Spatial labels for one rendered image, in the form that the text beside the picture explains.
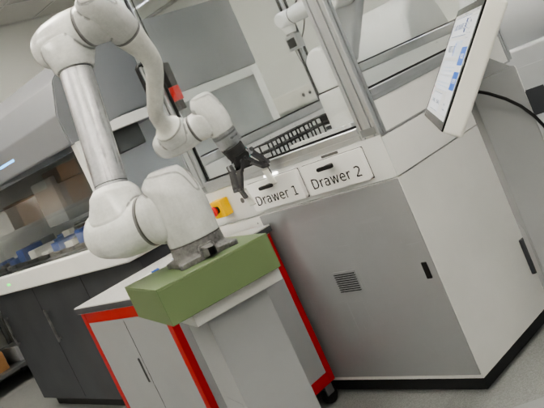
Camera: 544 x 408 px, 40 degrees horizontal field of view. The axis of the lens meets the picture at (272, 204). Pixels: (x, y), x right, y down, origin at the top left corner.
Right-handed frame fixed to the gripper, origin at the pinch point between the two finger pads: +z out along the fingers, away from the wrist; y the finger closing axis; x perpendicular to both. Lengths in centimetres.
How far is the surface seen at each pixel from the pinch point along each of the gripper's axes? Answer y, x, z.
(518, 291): 32, -52, 79
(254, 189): 8.0, 13.1, 1.3
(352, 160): 7.8, -38.5, 2.1
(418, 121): 31, -52, 5
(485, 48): -20, -117, -24
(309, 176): 7.7, -17.2, 2.6
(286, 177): 8.1, -6.2, 0.7
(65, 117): 0, 83, -59
